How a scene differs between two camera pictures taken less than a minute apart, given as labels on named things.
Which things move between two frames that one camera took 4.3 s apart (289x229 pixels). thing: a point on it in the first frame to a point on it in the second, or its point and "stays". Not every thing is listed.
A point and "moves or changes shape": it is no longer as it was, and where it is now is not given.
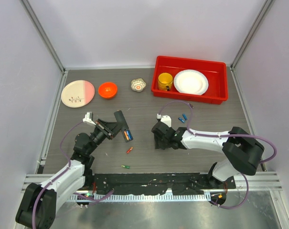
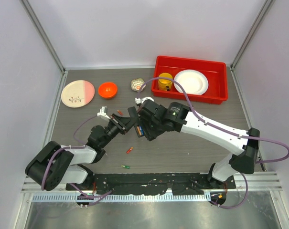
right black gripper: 164,146 to 149,133
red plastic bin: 217,91 stays
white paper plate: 191,81 stays
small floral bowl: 138,85 stays
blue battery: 129,135 to 142,130
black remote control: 122,123 moves or changes shape
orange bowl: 107,90 stays
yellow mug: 165,81 stays
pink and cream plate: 77,93 stays
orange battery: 126,135 to 139,130
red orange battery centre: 129,150 stays
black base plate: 158,183 stays
